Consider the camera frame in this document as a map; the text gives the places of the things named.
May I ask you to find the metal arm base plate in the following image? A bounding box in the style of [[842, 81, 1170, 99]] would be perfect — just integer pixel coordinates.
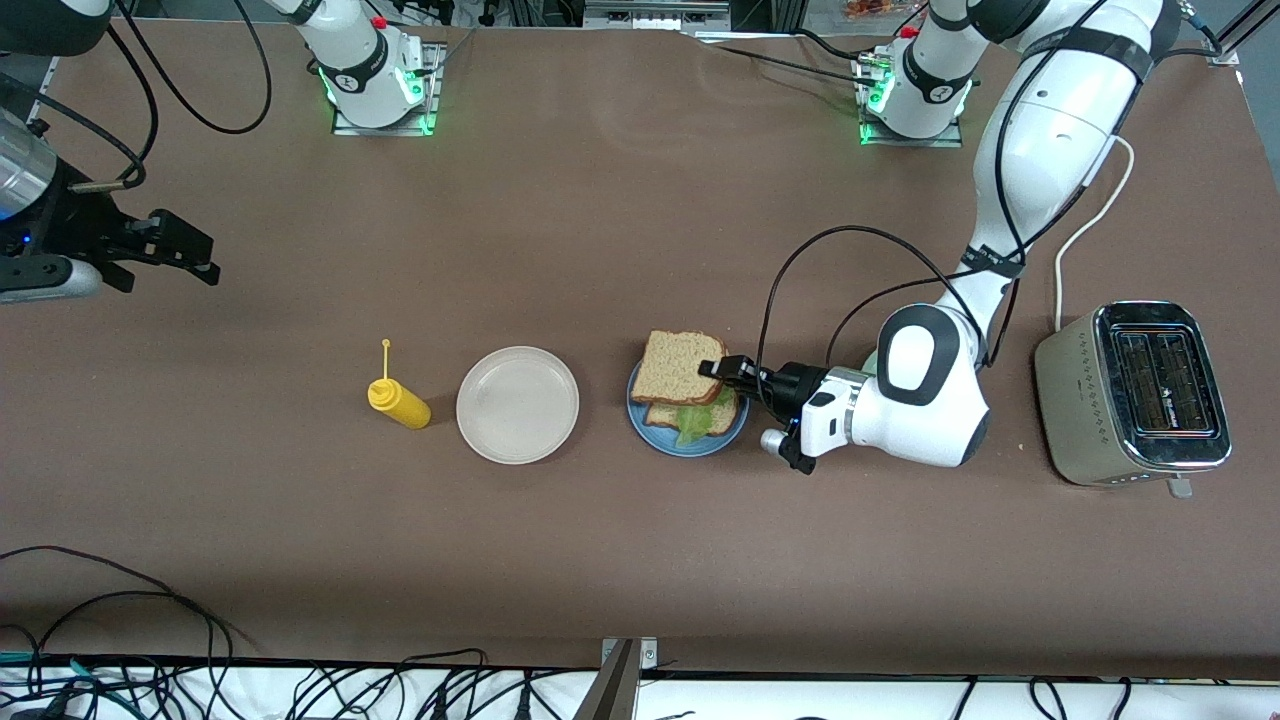
[[858, 50, 966, 148], [332, 40, 443, 137]]

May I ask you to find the long black table cable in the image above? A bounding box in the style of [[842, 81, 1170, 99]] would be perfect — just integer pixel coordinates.
[[0, 545, 261, 656], [30, 590, 236, 693]]

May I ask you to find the grey metal post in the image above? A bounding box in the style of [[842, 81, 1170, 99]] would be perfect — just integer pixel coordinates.
[[575, 640, 641, 720]]

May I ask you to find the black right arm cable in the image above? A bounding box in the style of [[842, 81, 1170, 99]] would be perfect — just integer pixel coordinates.
[[105, 0, 273, 193]]

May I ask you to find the yellow squeeze bottle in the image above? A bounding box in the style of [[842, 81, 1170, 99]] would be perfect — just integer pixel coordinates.
[[367, 339, 433, 431]]

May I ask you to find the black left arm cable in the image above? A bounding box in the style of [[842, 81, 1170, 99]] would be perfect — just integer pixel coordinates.
[[756, 227, 1023, 421]]

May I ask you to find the green lettuce leaf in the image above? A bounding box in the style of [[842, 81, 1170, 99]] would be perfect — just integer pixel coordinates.
[[675, 400, 737, 448]]

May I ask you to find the white toaster power cable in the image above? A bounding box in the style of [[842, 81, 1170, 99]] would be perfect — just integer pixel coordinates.
[[1055, 135, 1136, 333]]

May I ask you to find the grey metal box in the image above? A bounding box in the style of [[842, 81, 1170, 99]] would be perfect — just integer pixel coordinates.
[[583, 0, 733, 31]]

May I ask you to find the blue plate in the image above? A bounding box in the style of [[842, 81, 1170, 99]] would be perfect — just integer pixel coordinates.
[[626, 362, 750, 458]]

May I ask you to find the metal table edge bracket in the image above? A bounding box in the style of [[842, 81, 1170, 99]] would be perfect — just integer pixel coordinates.
[[600, 637, 659, 669]]

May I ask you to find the off-white plate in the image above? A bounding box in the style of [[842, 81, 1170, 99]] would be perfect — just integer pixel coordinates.
[[455, 346, 581, 466]]

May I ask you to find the beige chrome two-slot toaster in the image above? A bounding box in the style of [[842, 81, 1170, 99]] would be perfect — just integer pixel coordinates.
[[1035, 300, 1233, 499]]

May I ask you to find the brown crust bread slice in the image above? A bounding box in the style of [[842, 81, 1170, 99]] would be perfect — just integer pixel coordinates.
[[643, 392, 740, 437], [630, 330, 729, 408]]

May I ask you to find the black cable by arm base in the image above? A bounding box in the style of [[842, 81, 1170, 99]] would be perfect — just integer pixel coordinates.
[[690, 25, 881, 89]]

